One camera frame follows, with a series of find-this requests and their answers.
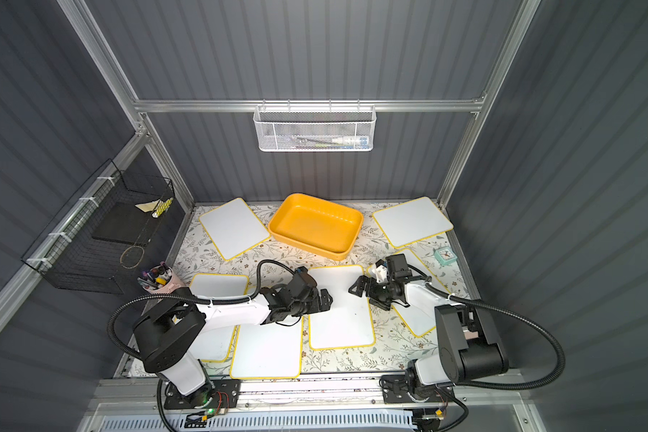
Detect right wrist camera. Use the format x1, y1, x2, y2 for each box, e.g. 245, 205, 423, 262
371, 254, 412, 284

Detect whiteboard yellow frame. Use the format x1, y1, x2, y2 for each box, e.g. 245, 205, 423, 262
308, 266, 376, 350

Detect floral table mat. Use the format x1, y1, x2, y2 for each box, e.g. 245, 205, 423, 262
128, 202, 506, 378

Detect small mint green clock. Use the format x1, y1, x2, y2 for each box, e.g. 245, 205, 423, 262
433, 247, 458, 266

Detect yellow sticky note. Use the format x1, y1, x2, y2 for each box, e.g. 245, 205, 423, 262
135, 200, 162, 213

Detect black wire basket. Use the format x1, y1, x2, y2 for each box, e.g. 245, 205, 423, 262
22, 164, 183, 295

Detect right whiteboard under arm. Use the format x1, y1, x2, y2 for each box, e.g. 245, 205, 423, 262
362, 248, 449, 338

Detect markers in white basket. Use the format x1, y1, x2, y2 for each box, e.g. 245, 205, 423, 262
279, 135, 372, 150

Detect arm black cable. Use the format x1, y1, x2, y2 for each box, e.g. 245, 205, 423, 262
404, 264, 566, 392
106, 259, 297, 362

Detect pink pen cup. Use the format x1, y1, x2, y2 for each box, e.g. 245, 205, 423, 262
137, 261, 187, 294

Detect yellow plastic storage box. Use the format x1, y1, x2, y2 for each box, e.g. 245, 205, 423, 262
267, 194, 364, 261

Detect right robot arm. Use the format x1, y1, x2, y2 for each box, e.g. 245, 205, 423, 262
348, 275, 509, 396

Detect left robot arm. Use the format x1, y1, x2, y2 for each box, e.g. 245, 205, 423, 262
133, 275, 334, 397

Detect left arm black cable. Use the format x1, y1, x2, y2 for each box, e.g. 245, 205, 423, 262
106, 259, 297, 362

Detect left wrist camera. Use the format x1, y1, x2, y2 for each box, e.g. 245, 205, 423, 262
288, 266, 317, 298

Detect white wire mesh basket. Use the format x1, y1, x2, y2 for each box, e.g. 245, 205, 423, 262
253, 104, 377, 152

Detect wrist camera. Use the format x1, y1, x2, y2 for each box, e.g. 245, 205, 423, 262
371, 254, 412, 284
288, 266, 317, 298

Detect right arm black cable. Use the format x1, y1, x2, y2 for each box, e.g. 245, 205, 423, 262
404, 264, 566, 392

